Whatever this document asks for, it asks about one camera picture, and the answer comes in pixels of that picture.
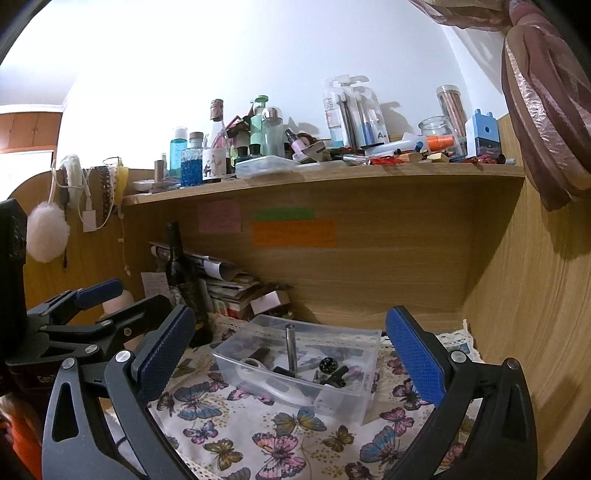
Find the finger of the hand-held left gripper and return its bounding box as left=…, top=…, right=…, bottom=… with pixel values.
left=39, top=294, right=174, bottom=358
left=25, top=278, right=125, bottom=326

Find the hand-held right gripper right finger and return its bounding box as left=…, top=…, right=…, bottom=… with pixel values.
left=384, top=305, right=539, bottom=480

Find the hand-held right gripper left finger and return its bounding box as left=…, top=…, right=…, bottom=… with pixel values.
left=41, top=305, right=197, bottom=480

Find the clear plastic storage box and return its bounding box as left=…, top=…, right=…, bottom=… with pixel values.
left=212, top=314, right=383, bottom=423

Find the white squeeze tube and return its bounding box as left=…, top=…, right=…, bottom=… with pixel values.
left=235, top=357, right=319, bottom=407

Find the metal cylinder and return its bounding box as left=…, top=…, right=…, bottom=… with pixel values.
left=284, top=324, right=298, bottom=376

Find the pale pink rounded object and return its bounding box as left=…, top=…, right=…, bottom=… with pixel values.
left=102, top=291, right=144, bottom=352

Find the white paper note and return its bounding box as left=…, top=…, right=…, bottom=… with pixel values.
left=141, top=272, right=171, bottom=308

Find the white fluffy pompom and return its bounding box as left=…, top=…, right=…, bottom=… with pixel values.
left=26, top=202, right=70, bottom=264

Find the dark wine bottle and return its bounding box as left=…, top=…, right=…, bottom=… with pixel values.
left=165, top=222, right=211, bottom=335

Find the stack of books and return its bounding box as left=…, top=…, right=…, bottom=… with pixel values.
left=203, top=272, right=266, bottom=319

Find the rolled magazine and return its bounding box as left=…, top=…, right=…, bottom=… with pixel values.
left=150, top=241, right=236, bottom=278

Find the leopard print ribbon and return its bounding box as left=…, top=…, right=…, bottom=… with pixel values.
left=97, top=166, right=114, bottom=217

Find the small pink box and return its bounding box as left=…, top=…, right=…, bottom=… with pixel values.
left=249, top=288, right=291, bottom=315

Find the yellow hanging item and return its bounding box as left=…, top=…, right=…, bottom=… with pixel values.
left=113, top=159, right=130, bottom=197

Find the butterfly printed cloth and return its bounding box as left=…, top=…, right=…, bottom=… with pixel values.
left=104, top=314, right=485, bottom=480

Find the white fluffy headband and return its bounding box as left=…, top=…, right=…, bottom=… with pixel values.
left=60, top=154, right=86, bottom=204

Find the pink sticky note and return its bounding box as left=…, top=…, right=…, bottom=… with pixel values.
left=198, top=200, right=242, bottom=233

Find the wooden cabinet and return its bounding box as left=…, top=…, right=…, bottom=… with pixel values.
left=0, top=105, right=63, bottom=153

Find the blue liquid bottle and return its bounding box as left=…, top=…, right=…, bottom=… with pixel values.
left=181, top=132, right=205, bottom=186

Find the orange cloth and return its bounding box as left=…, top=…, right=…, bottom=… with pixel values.
left=0, top=397, right=43, bottom=480

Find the light blue bottle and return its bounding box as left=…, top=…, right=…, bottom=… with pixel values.
left=170, top=127, right=190, bottom=176

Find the orange sticky note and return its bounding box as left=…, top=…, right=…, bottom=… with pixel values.
left=252, top=220, right=338, bottom=248

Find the white printed corked bottle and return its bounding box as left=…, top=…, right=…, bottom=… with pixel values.
left=203, top=99, right=229, bottom=183

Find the green sticky note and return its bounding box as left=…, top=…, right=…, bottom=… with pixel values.
left=255, top=208, right=315, bottom=221

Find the clear plastic tray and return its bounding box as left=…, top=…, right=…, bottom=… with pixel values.
left=235, top=155, right=301, bottom=179

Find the wooden shelf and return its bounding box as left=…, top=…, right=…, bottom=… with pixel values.
left=121, top=159, right=527, bottom=206

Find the white syringe tube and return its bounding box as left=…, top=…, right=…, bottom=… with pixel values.
left=365, top=134, right=426, bottom=155

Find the green pump bottle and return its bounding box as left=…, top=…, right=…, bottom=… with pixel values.
left=249, top=95, right=269, bottom=158

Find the clear bottle silver cap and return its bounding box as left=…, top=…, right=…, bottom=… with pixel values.
left=261, top=106, right=284, bottom=158

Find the glass jar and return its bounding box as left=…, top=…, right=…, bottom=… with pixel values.
left=418, top=115, right=462, bottom=155

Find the blue white box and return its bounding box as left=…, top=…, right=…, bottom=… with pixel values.
left=465, top=109, right=502, bottom=158

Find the blister pack of pens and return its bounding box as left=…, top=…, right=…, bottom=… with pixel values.
left=353, top=84, right=389, bottom=146
left=322, top=76, right=358, bottom=148

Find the clear tube of pencils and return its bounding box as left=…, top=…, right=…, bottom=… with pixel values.
left=436, top=84, right=467, bottom=139

